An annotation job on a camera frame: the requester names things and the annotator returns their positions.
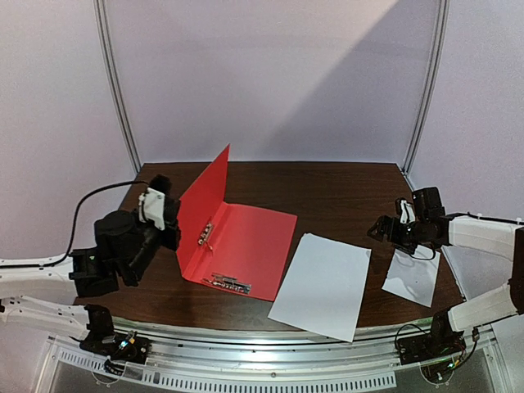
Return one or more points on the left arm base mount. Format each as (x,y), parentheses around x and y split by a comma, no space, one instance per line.
(118,348)

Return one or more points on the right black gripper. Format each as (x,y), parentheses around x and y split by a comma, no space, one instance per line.
(393,228)

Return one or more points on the red file folder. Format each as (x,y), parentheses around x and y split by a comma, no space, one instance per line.
(249,243)

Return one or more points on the left aluminium corner post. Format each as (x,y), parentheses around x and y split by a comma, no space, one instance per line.
(108,57)

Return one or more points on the right aluminium corner post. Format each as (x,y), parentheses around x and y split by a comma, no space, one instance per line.
(435,54)

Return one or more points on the metal bottom folder clip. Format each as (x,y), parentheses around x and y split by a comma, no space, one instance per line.
(228,283)

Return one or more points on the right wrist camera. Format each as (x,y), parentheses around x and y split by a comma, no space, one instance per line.
(425,206)

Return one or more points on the aluminium corner post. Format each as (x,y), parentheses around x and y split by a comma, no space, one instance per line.
(108,57)
(435,54)

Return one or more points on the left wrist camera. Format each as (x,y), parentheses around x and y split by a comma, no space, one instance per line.
(152,202)

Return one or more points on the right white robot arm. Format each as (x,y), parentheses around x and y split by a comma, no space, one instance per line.
(486,253)

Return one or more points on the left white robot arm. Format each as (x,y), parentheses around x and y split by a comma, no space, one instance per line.
(126,243)

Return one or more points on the metal spine folder clip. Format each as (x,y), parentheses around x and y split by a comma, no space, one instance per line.
(204,238)

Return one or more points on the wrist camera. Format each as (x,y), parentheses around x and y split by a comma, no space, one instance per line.
(425,206)
(152,202)

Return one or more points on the aluminium front rail frame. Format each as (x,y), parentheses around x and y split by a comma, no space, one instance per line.
(190,359)

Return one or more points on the small white paper sheet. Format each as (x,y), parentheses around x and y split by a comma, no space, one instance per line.
(413,277)

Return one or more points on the large white paper sheet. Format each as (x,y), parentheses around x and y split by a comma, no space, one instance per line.
(323,289)

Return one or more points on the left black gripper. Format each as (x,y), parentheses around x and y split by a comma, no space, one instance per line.
(170,214)

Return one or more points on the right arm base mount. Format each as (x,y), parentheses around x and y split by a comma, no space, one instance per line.
(439,357)

